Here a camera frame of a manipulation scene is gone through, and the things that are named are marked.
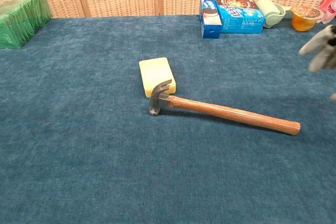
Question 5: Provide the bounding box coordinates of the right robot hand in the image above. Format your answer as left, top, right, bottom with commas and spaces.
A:
298, 24, 336, 73

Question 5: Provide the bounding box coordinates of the wooden handle claw hammer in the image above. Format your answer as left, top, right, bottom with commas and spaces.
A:
149, 79, 301, 136

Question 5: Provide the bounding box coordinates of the yellow sponge with green base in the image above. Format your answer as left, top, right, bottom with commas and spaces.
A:
139, 57, 177, 98

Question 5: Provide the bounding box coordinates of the orange jelly cup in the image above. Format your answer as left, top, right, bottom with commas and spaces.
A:
290, 5, 325, 32

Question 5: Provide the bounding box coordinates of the pink and white plastic bag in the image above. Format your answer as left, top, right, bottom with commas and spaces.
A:
316, 0, 336, 24

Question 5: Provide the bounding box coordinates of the pale green plastic cup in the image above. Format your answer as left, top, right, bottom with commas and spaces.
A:
256, 0, 292, 29

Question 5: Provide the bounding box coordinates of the blue and brown snack box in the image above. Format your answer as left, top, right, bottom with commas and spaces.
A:
216, 0, 267, 34

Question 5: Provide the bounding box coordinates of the blue Oreo cookie box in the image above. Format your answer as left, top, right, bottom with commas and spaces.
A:
198, 0, 223, 39

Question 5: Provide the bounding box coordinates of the blue carpet table cover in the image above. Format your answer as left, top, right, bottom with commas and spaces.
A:
0, 13, 336, 224

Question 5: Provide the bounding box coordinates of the green plastic-wrapped package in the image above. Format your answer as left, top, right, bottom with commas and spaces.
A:
0, 0, 53, 49

